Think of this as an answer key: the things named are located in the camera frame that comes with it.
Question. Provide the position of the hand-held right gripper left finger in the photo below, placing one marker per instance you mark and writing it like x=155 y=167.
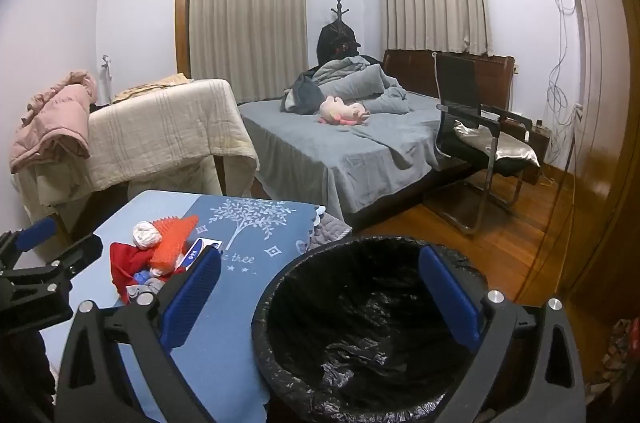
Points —
x=190 y=298

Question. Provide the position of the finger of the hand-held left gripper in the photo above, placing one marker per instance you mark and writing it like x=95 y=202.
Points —
x=35 y=232
x=75 y=258

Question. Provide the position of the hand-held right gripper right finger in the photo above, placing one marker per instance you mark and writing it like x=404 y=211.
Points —
x=450 y=298

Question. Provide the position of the white and blue box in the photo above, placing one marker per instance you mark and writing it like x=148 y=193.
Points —
x=200 y=248

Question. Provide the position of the red plastic bag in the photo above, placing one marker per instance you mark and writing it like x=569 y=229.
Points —
x=127 y=260

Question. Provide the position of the orange foam net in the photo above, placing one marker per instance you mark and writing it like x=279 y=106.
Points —
x=172 y=248

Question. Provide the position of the white tissue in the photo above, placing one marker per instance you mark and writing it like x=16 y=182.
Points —
x=145 y=234

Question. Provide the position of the trash bin with black bag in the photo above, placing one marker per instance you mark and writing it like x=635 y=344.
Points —
x=360 y=328

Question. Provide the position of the pink padded jacket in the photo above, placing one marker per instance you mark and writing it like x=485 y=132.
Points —
x=50 y=123

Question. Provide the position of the grey quilted pad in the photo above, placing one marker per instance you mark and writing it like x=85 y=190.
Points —
x=332 y=230

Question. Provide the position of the beige striped blanket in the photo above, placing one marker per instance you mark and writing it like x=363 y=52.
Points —
x=150 y=128

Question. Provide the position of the silver cushion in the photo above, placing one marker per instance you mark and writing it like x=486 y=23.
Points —
x=500 y=148

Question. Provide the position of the white floor stand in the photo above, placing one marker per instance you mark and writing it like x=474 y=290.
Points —
x=106 y=78

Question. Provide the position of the patterned cloth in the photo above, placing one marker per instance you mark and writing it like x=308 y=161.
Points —
x=617 y=353

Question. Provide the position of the wooden nightstand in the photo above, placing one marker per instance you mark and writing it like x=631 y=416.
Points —
x=539 y=143

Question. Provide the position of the yellowish cloth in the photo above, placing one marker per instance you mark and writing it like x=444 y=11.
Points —
x=155 y=85

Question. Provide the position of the grey bedsheet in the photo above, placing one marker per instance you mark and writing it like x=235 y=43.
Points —
x=325 y=153

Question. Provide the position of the pink plush toy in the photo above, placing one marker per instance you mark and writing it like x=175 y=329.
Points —
x=342 y=110

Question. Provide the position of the black office chair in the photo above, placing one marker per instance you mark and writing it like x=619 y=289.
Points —
x=457 y=78

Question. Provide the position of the grey duvet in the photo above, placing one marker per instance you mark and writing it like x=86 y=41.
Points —
x=360 y=88

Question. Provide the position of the dark grey garment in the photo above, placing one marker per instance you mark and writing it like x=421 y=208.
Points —
x=300 y=95

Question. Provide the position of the wooden bed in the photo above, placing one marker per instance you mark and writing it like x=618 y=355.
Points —
x=410 y=68

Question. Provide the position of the wooden wardrobe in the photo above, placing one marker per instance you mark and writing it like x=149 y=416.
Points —
x=600 y=103

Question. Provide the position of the black clothes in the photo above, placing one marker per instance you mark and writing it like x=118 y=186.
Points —
x=337 y=45

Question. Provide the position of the wide beige curtain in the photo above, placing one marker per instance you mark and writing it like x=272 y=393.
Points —
x=247 y=23

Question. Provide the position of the wooden coat rack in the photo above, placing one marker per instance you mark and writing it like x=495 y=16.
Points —
x=339 y=10

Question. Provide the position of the wooden window frame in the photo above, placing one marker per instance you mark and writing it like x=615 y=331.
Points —
x=181 y=18

